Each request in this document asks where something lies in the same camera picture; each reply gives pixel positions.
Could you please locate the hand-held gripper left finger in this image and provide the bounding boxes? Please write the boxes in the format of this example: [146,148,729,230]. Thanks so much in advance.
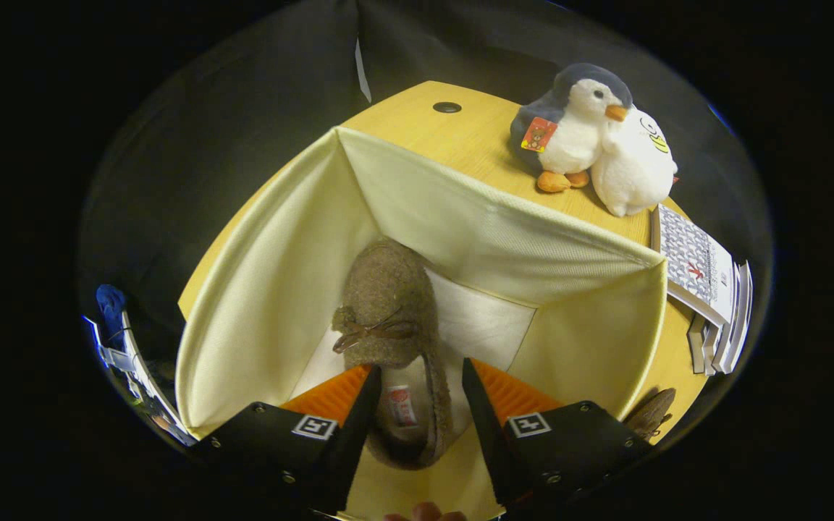
[189,364,383,514]

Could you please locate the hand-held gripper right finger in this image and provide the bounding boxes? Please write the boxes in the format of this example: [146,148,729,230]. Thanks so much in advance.
[461,357,654,507]

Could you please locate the brown fuzzy shoe with bow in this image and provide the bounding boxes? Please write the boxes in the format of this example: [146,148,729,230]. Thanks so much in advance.
[332,239,472,471]
[623,388,677,442]

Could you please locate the cream fabric storage box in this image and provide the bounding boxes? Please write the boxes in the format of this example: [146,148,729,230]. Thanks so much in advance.
[174,127,670,521]

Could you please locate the dark grey book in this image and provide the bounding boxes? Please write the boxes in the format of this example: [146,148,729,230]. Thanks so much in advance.
[687,313,720,376]

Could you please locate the white book with blue picture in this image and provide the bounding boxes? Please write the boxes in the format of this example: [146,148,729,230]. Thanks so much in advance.
[710,318,742,373]

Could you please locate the grey patterned book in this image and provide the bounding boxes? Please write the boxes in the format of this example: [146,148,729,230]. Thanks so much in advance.
[650,204,736,328]

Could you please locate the blue cloth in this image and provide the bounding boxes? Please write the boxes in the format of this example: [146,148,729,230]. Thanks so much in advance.
[96,284,128,350]

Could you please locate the white book with dark picture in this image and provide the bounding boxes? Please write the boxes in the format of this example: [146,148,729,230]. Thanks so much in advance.
[730,260,754,373]

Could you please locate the white duck plush toy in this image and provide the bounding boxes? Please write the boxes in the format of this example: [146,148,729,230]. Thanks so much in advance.
[591,107,678,218]

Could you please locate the grey penguin plush toy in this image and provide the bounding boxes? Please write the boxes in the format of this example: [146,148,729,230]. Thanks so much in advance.
[510,63,633,194]

